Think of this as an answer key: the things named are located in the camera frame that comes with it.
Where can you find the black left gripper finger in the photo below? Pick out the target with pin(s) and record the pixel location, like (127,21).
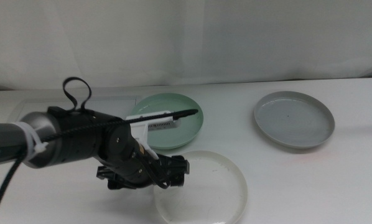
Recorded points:
(179,165)
(177,180)

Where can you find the pale green shallow bowl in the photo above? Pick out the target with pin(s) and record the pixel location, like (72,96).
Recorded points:
(187,132)

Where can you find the white shallow bowl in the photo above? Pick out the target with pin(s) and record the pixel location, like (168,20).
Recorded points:
(211,193)

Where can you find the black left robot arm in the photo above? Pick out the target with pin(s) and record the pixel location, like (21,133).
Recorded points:
(64,143)

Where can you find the white zip tie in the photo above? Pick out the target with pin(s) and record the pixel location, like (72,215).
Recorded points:
(29,134)

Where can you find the grey shallow bowl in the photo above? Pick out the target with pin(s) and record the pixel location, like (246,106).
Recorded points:
(293,121)

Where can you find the white backdrop curtain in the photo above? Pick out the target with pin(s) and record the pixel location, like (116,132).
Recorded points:
(186,40)

